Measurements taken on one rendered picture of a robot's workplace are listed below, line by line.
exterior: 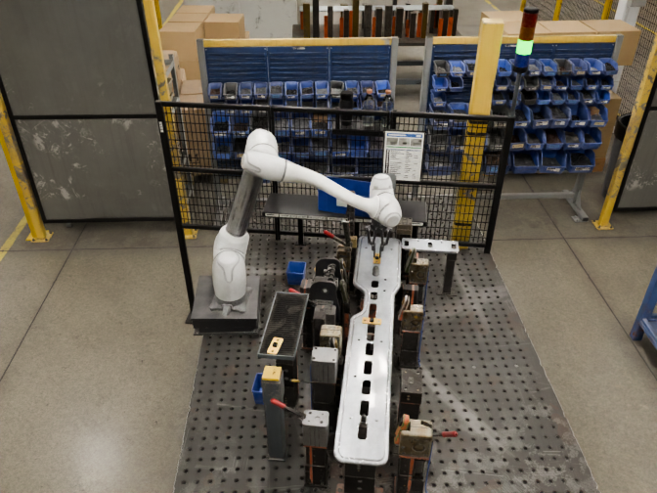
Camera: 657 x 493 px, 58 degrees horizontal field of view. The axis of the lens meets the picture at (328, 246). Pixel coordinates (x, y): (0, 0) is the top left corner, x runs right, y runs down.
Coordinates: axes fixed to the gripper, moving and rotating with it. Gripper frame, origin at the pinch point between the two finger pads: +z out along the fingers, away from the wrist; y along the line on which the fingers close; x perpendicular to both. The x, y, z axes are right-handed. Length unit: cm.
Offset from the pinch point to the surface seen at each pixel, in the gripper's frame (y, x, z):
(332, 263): -19.0, -29.1, -11.9
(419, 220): 21.2, 33.4, 1.9
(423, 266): 22.6, -8.5, 1.5
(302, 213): -42, 33, 2
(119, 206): -211, 149, 78
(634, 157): 195, 210, 42
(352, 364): -6, -73, 4
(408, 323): 15.7, -43.5, 7.1
